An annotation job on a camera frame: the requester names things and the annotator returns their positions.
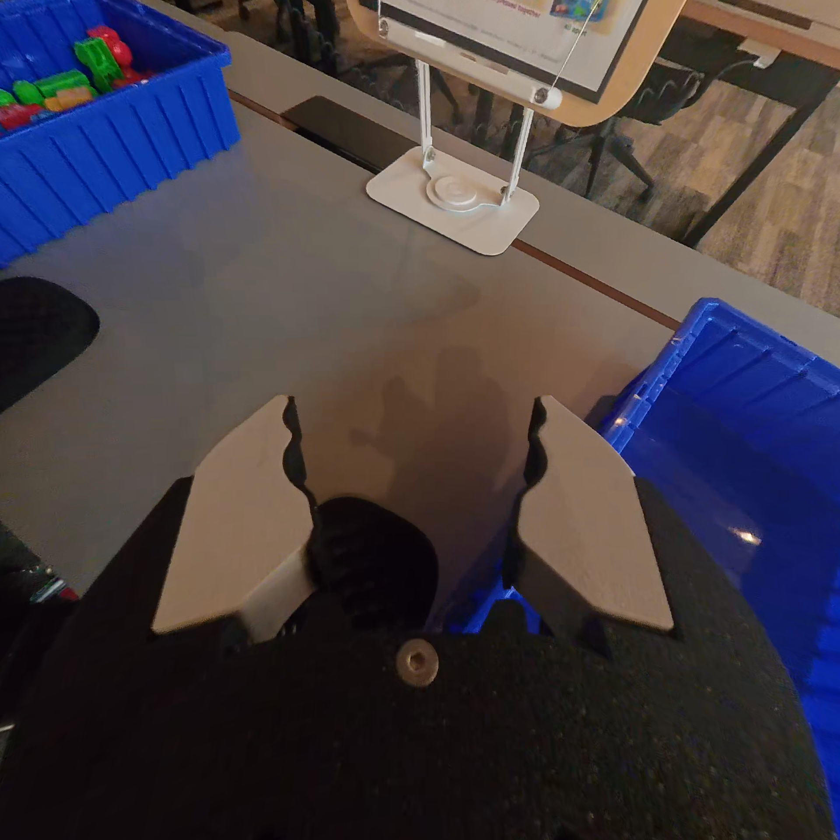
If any pile of colourful mega blocks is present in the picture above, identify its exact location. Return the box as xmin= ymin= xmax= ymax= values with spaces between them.
xmin=0 ymin=25 xmax=155 ymax=132

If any large blue plastic tote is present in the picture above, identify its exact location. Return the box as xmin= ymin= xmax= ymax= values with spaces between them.
xmin=446 ymin=298 xmax=840 ymax=788

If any instruction sheet on white stand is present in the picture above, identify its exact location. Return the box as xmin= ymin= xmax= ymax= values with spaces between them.
xmin=346 ymin=0 xmax=690 ymax=257

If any printed instruction sheet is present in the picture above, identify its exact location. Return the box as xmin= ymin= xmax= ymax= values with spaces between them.
xmin=377 ymin=0 xmax=651 ymax=102

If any black table cable cover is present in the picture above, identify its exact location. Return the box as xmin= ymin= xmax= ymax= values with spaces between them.
xmin=282 ymin=96 xmax=421 ymax=175

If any blue ribbed plastic bin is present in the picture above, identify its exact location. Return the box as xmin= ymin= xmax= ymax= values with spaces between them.
xmin=0 ymin=0 xmax=242 ymax=266

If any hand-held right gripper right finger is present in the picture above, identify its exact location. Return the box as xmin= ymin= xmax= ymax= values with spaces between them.
xmin=505 ymin=395 xmax=676 ymax=641

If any wooden desk with black legs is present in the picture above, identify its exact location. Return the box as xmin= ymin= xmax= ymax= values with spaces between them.
xmin=679 ymin=0 xmax=840 ymax=249

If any black office chair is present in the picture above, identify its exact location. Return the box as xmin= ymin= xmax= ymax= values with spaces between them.
xmin=558 ymin=62 xmax=708 ymax=198

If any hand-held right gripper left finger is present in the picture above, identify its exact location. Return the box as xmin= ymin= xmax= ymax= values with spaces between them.
xmin=152 ymin=395 xmax=320 ymax=644

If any black oval textured pad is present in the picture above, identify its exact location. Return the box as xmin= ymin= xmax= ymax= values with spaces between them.
xmin=0 ymin=276 xmax=101 ymax=414
xmin=307 ymin=497 xmax=439 ymax=634

